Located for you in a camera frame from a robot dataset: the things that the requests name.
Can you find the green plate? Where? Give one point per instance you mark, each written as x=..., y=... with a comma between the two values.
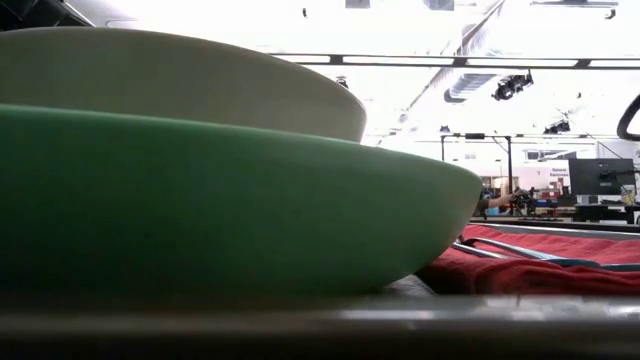
x=200, y=200

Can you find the grey bowl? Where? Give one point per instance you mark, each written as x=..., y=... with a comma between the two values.
x=150, y=75

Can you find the red cloth napkin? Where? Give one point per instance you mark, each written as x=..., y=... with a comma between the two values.
x=500, y=277

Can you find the black background robot arm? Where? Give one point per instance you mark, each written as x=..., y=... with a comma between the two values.
x=524, y=200

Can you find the brown plastic tray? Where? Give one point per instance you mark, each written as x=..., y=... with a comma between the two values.
x=300, y=325

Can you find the dark monitor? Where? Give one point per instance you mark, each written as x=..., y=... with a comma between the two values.
x=600, y=177

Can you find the black desk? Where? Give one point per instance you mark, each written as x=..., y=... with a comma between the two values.
x=600, y=212

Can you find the black background frame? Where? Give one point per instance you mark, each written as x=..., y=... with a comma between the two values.
x=509, y=165

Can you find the black hanging camera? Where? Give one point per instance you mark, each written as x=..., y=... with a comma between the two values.
x=557, y=127
x=510, y=87

